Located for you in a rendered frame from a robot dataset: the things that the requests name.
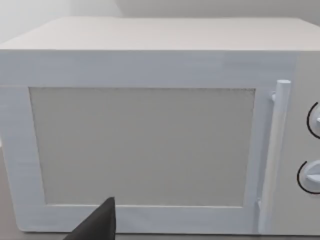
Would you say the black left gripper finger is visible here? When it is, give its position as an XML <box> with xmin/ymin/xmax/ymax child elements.
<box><xmin>62</xmin><ymin>196</ymin><xmax>117</xmax><ymax>240</ymax></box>

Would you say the pale microwave door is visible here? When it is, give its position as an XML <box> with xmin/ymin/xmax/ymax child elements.
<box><xmin>0</xmin><ymin>51</ymin><xmax>297</xmax><ymax>235</ymax></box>

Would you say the pale microwave oven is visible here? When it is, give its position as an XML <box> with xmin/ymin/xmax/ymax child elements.
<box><xmin>0</xmin><ymin>16</ymin><xmax>320</xmax><ymax>237</ymax></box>

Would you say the pale microwave knob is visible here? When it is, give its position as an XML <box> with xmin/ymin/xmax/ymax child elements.
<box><xmin>306</xmin><ymin>101</ymin><xmax>320</xmax><ymax>139</ymax></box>
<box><xmin>296</xmin><ymin>159</ymin><xmax>320</xmax><ymax>195</ymax></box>

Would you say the pale microwave door handle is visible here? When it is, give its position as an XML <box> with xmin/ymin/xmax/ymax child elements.
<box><xmin>256</xmin><ymin>79</ymin><xmax>292</xmax><ymax>234</ymax></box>

